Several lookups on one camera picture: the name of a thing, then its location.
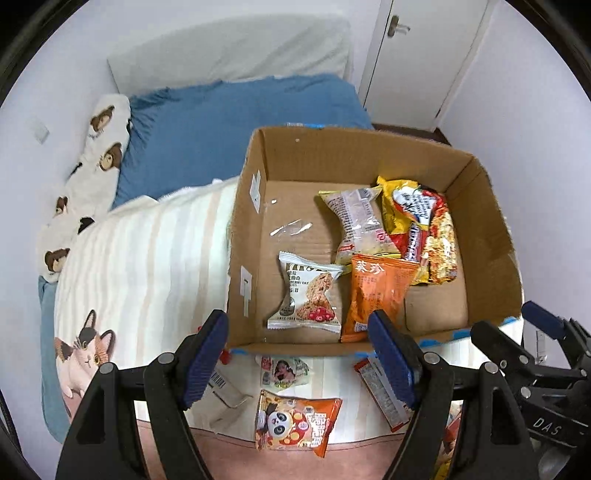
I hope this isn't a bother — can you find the blue duvet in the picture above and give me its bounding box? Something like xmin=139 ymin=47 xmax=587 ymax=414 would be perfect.
xmin=111 ymin=74 xmax=375 ymax=208

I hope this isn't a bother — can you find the cardboard box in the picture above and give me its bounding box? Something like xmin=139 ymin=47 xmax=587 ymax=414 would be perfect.
xmin=226 ymin=126 xmax=525 ymax=358

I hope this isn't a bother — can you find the small white portrait packet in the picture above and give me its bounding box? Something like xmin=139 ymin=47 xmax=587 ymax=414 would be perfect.
xmin=260 ymin=356 xmax=311 ymax=392

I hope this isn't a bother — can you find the clear pastry packet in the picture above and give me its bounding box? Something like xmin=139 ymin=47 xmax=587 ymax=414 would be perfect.
xmin=318 ymin=186 xmax=402 ymax=266

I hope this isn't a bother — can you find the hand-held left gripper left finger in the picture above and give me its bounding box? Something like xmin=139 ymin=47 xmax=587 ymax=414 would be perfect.
xmin=55 ymin=309 xmax=230 ymax=480

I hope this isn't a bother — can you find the red white snack packet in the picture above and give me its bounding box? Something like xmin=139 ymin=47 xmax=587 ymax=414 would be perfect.
xmin=353 ymin=355 xmax=411 ymax=433

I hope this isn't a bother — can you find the light blue bed sheet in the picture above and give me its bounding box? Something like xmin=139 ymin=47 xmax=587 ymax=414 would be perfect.
xmin=38 ymin=276 xmax=75 ymax=444

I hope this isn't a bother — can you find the bear print pillow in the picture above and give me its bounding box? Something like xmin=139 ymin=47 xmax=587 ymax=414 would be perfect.
xmin=36 ymin=93 xmax=132 ymax=283

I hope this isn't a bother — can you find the red instant noodle packet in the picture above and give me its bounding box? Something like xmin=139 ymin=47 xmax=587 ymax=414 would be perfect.
xmin=392 ymin=184 xmax=459 ymax=286

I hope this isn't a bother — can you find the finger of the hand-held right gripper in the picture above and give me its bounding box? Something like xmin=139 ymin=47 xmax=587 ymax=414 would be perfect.
xmin=522 ymin=301 xmax=591 ymax=367
xmin=470 ymin=320 xmax=579 ymax=387

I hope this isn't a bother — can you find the orange panda snack packet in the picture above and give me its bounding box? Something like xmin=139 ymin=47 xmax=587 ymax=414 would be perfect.
xmin=255 ymin=389 xmax=343 ymax=459

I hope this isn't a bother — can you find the orange yellow snack packet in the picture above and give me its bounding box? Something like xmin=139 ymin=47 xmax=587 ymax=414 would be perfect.
xmin=438 ymin=401 xmax=465 ymax=480

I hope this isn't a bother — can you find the striped cat blanket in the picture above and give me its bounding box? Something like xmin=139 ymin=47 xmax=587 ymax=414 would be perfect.
xmin=53 ymin=178 xmax=467 ymax=455

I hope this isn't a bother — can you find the white oat cookie packet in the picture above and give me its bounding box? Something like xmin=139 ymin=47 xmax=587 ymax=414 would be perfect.
xmin=267 ymin=251 xmax=345 ymax=334

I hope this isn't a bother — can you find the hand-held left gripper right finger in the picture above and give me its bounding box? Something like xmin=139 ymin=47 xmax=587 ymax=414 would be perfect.
xmin=368 ymin=309 xmax=541 ymax=480

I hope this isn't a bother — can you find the white pillow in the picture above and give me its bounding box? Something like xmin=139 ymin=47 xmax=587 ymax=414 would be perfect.
xmin=107 ymin=16 xmax=352 ymax=95

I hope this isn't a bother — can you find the white door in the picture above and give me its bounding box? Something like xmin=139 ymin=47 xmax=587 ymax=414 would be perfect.
xmin=358 ymin=0 xmax=492 ymax=130

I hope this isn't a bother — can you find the white barcode packet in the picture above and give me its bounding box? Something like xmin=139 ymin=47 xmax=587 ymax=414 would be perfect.
xmin=187 ymin=364 xmax=254 ymax=435

